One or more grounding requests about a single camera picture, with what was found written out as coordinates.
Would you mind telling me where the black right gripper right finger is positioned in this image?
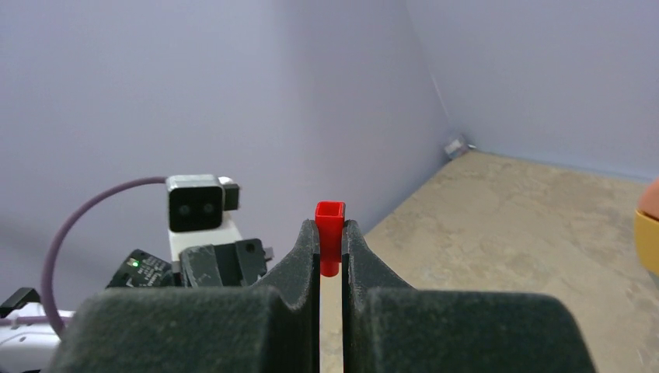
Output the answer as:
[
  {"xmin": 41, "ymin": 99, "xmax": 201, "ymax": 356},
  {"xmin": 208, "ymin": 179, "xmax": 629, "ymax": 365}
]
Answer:
[{"xmin": 341, "ymin": 220, "xmax": 596, "ymax": 372}]

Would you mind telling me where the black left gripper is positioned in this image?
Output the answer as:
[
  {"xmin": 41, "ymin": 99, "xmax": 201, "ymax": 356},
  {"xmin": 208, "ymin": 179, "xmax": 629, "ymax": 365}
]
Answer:
[{"xmin": 180, "ymin": 239, "xmax": 274, "ymax": 288}]

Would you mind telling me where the red pen cap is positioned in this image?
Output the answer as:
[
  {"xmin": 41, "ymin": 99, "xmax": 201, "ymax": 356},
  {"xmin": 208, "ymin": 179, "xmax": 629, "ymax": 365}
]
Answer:
[{"xmin": 315, "ymin": 200, "xmax": 345, "ymax": 277}]

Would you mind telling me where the round cream drawer cabinet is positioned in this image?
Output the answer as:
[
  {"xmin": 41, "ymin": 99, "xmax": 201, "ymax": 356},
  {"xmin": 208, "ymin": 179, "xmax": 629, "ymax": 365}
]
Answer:
[{"xmin": 633, "ymin": 179, "xmax": 658, "ymax": 283}]

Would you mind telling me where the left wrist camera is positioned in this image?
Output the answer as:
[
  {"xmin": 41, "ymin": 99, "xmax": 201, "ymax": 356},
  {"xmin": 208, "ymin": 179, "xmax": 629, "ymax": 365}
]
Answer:
[{"xmin": 166, "ymin": 174, "xmax": 242, "ymax": 263}]

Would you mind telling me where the grey corner bracket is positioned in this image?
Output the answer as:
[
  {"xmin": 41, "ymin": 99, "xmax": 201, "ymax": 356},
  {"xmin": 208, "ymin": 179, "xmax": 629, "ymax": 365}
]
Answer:
[{"xmin": 444, "ymin": 134, "xmax": 470, "ymax": 159}]

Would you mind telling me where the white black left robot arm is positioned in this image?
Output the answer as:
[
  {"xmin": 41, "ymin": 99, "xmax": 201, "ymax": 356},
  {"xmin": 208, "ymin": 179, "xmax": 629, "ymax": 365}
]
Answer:
[{"xmin": 1, "ymin": 239, "xmax": 274, "ymax": 372}]

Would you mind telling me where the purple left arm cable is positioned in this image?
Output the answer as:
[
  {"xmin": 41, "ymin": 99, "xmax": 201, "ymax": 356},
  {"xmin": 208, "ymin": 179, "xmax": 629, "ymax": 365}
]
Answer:
[{"xmin": 40, "ymin": 176, "xmax": 169, "ymax": 341}]

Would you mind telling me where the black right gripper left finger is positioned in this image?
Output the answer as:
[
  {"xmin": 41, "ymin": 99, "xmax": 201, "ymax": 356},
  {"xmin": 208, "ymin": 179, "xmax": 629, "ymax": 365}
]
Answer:
[{"xmin": 48, "ymin": 220, "xmax": 320, "ymax": 373}]

